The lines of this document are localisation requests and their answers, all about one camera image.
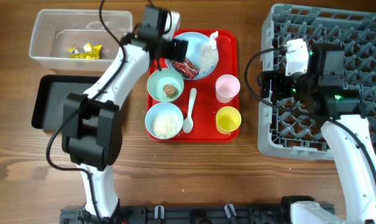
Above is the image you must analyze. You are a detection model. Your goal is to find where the red snack wrapper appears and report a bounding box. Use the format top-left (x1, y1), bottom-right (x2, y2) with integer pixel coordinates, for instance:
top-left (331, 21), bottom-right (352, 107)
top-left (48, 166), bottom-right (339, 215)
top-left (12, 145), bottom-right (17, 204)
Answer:
top-left (170, 58), bottom-right (199, 80)

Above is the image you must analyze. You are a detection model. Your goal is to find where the mint green bowl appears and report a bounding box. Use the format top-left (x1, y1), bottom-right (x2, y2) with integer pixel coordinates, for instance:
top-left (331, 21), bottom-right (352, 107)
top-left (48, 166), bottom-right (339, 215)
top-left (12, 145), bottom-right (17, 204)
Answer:
top-left (147, 68), bottom-right (184, 103)

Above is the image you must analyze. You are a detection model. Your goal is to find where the white napkin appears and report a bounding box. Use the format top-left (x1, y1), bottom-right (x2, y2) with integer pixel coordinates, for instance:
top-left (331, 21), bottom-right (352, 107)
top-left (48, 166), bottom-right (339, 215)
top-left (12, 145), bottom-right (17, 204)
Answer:
top-left (199, 31), bottom-right (219, 75)

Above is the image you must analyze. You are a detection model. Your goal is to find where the brown food ball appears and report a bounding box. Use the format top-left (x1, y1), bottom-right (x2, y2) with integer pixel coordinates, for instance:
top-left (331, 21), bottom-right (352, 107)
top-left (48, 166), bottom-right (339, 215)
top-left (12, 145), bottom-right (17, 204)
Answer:
top-left (163, 84), bottom-right (178, 98)

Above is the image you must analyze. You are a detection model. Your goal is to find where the light blue bowl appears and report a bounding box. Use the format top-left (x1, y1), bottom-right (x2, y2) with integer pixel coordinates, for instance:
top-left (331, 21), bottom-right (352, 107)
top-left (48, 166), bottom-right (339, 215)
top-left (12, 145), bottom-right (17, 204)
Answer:
top-left (145, 103), bottom-right (184, 140)

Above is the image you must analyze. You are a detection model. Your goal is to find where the white rice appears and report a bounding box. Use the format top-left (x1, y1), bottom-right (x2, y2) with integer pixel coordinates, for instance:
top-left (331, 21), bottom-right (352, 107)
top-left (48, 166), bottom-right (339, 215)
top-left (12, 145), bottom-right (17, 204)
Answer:
top-left (152, 113), bottom-right (180, 139)

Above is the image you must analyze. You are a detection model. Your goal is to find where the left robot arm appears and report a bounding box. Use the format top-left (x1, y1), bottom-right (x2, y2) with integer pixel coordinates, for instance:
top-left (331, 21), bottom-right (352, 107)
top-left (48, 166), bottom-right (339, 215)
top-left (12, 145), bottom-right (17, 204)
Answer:
top-left (60, 27), bottom-right (188, 223)

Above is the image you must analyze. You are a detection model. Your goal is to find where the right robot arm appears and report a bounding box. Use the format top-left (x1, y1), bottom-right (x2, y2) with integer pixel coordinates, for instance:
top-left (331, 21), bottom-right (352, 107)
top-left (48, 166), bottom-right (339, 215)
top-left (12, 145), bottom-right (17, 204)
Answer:
top-left (253, 44), bottom-right (376, 223)

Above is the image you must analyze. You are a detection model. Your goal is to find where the grey dishwasher rack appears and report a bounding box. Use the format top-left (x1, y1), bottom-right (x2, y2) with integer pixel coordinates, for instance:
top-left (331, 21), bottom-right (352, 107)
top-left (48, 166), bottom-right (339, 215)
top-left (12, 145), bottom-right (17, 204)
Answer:
top-left (257, 4), bottom-right (376, 161)

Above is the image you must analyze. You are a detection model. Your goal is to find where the light blue plate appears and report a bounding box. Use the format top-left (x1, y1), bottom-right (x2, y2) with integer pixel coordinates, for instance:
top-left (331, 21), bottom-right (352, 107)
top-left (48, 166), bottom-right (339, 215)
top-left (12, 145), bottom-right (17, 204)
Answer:
top-left (175, 32), bottom-right (218, 80)

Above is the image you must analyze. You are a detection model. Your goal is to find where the pink plastic cup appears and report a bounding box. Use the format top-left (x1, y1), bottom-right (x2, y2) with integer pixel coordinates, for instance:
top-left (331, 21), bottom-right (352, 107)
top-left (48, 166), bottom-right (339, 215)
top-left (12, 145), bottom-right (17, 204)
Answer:
top-left (216, 74), bottom-right (241, 103)

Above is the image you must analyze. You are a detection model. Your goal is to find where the yellow plastic cup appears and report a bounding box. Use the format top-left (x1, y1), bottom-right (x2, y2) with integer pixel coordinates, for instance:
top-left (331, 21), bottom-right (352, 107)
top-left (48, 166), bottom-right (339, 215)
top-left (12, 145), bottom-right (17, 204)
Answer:
top-left (216, 106), bottom-right (242, 134)

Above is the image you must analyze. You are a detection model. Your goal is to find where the red plastic tray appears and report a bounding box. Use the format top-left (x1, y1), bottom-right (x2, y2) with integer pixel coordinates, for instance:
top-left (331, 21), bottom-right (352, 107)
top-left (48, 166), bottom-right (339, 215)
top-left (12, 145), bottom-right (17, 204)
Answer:
top-left (147, 29), bottom-right (239, 142)

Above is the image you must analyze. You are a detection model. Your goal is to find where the white plastic spoon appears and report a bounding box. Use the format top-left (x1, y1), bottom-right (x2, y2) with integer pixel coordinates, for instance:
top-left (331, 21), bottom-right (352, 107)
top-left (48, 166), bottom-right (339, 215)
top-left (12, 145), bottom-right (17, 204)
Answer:
top-left (183, 88), bottom-right (198, 133)

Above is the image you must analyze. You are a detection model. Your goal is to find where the yellow snack wrapper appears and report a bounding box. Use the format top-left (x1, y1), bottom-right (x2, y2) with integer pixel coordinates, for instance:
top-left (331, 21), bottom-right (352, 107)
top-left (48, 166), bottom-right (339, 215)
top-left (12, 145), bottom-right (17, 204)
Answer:
top-left (68, 42), bottom-right (102, 60)

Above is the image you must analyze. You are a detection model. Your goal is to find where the clear plastic bin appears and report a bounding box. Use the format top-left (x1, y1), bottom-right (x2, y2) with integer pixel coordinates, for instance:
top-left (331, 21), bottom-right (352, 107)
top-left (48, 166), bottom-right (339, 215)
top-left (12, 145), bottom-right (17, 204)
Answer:
top-left (29, 9), bottom-right (119, 71)

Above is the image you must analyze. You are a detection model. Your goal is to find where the black tray bin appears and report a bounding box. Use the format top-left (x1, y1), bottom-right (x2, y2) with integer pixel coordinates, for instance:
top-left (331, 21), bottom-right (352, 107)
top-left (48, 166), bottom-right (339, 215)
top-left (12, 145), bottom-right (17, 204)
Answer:
top-left (31, 75), bottom-right (99, 131)

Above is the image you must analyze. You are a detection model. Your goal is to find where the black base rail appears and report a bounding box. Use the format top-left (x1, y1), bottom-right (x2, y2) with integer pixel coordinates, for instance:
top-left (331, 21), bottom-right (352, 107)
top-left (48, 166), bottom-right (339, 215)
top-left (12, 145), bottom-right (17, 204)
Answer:
top-left (60, 204), bottom-right (291, 224)

